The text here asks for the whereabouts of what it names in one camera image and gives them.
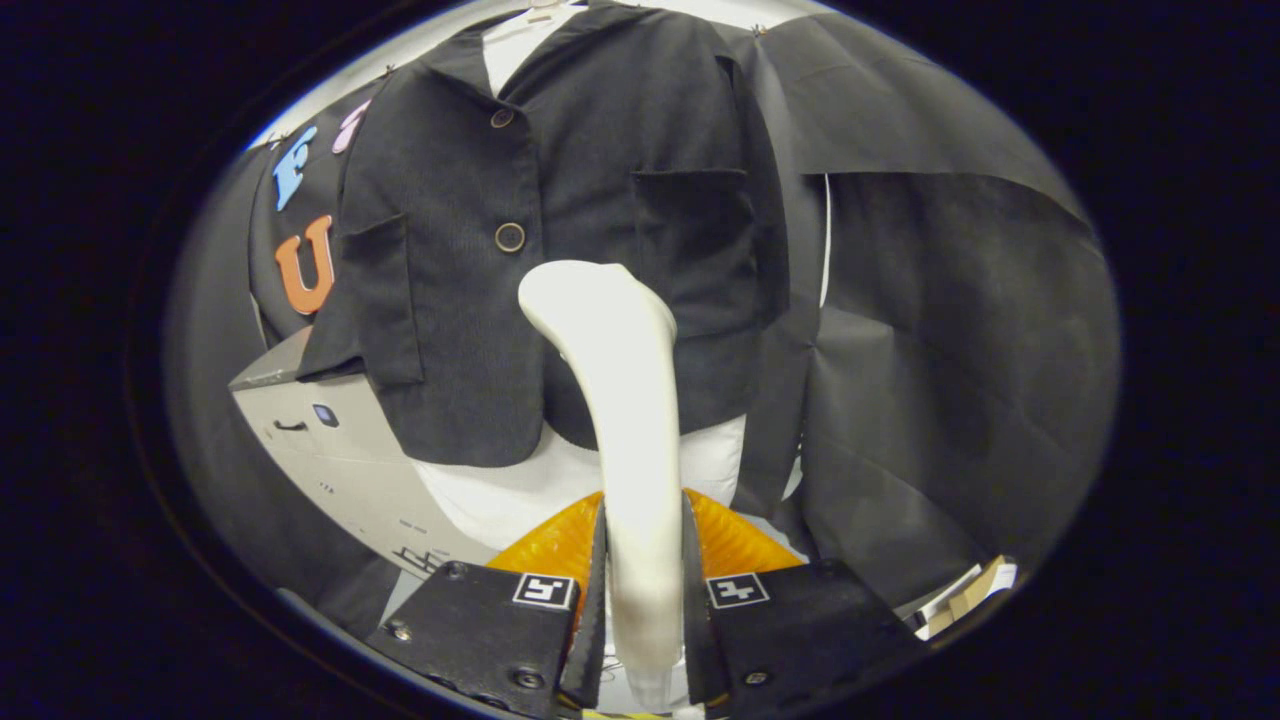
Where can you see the black jacket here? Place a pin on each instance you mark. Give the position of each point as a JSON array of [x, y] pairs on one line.
[[450, 330]]

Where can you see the black backdrop cloth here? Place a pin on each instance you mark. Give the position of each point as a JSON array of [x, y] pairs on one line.
[[950, 380]]

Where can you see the white mannequin torso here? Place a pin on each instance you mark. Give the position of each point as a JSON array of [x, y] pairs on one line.
[[520, 490]]

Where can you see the grey cabinet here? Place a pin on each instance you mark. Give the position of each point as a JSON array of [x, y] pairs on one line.
[[340, 470]]

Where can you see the white papers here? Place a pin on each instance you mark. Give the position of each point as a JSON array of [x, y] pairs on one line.
[[940, 615]]

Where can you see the white garment steamer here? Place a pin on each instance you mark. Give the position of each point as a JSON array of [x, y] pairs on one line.
[[630, 400]]

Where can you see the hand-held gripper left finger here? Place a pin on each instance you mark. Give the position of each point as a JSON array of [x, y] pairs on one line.
[[480, 630]]

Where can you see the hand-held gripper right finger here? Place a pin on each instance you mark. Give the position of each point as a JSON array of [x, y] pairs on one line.
[[800, 630]]

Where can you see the cardboard box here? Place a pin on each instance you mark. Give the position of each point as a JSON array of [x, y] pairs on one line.
[[985, 585]]

